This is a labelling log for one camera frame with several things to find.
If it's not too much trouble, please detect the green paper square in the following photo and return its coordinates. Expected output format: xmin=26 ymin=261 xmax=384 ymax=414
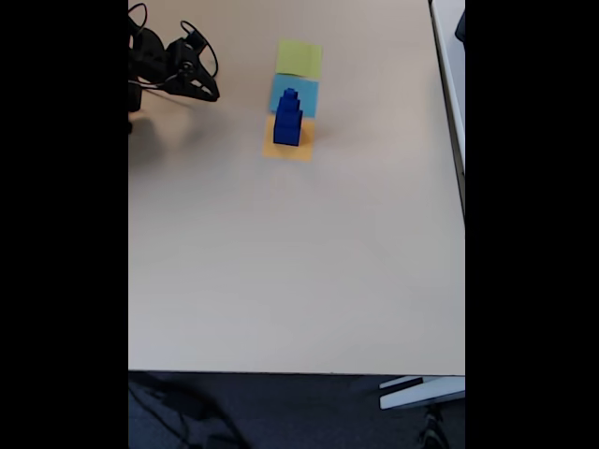
xmin=275 ymin=39 xmax=324 ymax=79

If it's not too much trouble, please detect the light blue paper square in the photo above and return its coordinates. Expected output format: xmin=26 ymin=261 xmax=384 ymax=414
xmin=269 ymin=74 xmax=321 ymax=119

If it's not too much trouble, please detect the orange paper square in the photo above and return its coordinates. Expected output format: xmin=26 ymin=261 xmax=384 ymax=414
xmin=261 ymin=115 xmax=315 ymax=164

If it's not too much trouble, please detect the large blue cube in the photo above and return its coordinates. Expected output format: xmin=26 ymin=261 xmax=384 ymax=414
xmin=272 ymin=120 xmax=303 ymax=146

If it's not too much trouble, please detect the white adjacent table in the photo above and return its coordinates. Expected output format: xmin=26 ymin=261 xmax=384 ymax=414
xmin=429 ymin=0 xmax=466 ymax=216

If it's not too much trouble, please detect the white table foot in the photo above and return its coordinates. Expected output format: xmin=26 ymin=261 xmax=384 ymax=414
xmin=378 ymin=375 xmax=466 ymax=411

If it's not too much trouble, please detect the black camera box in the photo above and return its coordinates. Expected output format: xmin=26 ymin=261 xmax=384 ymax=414
xmin=181 ymin=28 xmax=208 ymax=52

